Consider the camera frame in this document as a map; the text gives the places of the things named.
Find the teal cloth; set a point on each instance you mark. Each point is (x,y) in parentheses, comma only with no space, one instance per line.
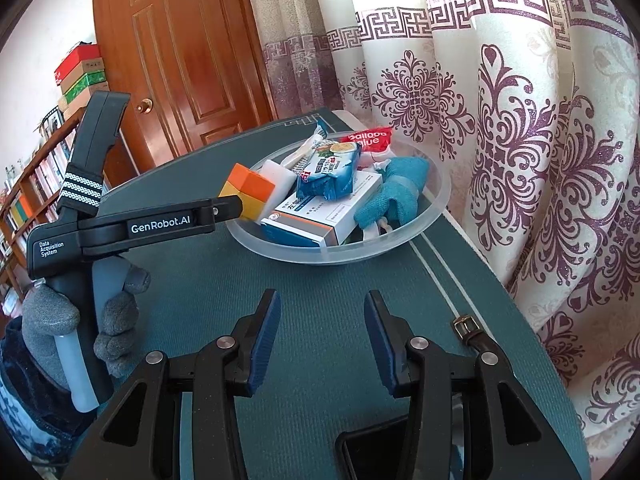
(397,198)

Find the black smartphone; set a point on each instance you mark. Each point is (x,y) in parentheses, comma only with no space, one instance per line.
(375,452)

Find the orange yellow block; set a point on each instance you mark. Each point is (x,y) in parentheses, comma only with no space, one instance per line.
(253,190)

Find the green box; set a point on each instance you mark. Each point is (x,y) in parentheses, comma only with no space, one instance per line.
(85,81)

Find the white blue medicine box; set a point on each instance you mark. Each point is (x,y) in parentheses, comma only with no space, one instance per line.
(315,222)

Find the red balloon glue packet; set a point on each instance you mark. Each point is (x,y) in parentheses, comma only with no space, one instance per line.
(375,140)

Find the large white sponge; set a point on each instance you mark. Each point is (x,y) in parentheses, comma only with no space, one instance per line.
(283,180)

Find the brown strap wristwatch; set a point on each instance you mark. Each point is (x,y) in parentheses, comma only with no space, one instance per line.
(472,335)

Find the red box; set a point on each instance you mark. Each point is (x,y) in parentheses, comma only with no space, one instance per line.
(82,52)

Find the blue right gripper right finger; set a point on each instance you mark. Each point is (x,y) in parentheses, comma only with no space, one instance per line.
(383,337)

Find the clear snack bag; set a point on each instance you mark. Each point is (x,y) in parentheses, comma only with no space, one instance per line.
(307,147)

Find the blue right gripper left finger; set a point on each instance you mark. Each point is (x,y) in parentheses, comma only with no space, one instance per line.
(259,339)

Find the patterned curtain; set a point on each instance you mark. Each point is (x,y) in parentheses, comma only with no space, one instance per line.
(533,107)

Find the wooden door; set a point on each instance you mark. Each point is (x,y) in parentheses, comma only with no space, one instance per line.
(199,61)

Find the tan box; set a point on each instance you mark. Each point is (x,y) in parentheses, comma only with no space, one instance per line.
(82,68)

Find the grey gloved left hand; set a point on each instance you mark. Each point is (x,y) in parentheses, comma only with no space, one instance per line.
(47,314)

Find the wooden bookshelf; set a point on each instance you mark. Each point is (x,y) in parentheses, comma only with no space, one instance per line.
(31,201)

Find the brass door knob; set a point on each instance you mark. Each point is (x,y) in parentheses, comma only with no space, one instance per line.
(145,106)

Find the clear plastic bowl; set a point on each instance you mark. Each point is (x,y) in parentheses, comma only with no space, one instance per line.
(432,204)

